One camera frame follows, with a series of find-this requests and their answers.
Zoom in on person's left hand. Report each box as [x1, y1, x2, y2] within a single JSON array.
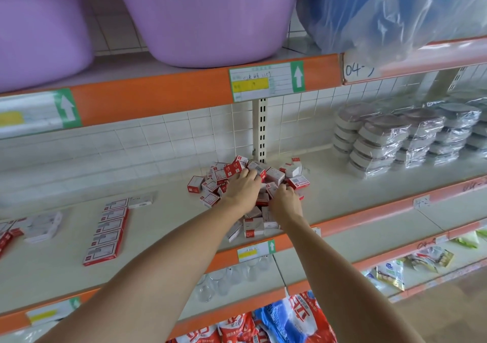
[[217, 167, 264, 218]]

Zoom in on person's right hand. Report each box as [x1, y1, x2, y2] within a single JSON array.
[[268, 185, 306, 229]]

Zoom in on pile of red white boxes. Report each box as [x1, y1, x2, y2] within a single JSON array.
[[187, 155, 311, 242]]

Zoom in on white shelf with orange edges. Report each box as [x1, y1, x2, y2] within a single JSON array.
[[0, 34, 487, 343]]

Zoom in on person's left forearm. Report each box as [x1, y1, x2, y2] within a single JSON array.
[[38, 202, 243, 343]]

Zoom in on person's right forearm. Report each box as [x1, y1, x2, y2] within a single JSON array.
[[282, 217, 425, 343]]

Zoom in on white perforated shelf upright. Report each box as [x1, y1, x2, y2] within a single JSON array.
[[252, 99, 269, 164]]

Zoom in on small price label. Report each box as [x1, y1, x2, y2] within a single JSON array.
[[236, 240, 277, 264], [26, 297, 82, 327]]

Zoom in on cluster of clear glasses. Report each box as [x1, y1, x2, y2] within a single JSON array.
[[195, 255, 276, 302]]

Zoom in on pile of large red bags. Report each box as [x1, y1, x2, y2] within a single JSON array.
[[167, 289, 340, 343]]

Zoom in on large label with green arrow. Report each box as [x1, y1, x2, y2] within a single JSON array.
[[0, 88, 83, 139], [229, 61, 307, 103]]

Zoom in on stacks of wrapped containers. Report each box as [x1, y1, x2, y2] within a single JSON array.
[[332, 99, 487, 179]]

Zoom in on purple plastic basin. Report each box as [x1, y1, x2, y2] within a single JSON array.
[[107, 0, 306, 69], [0, 0, 94, 93]]

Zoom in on blue plastic bag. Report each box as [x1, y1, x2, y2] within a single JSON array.
[[297, 0, 487, 70]]

